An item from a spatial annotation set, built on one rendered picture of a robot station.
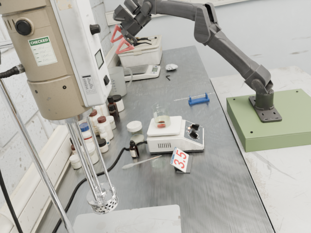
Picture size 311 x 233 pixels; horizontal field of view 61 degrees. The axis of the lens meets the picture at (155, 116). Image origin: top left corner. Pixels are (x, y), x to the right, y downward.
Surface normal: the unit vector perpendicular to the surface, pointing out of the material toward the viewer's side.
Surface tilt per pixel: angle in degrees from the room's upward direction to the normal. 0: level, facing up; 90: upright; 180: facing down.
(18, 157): 90
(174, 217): 0
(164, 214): 0
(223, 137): 0
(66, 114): 90
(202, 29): 90
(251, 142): 90
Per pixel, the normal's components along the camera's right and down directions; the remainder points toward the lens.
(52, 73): 0.27, 0.41
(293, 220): -0.17, -0.87
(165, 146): -0.15, 0.49
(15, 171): 0.98, -0.14
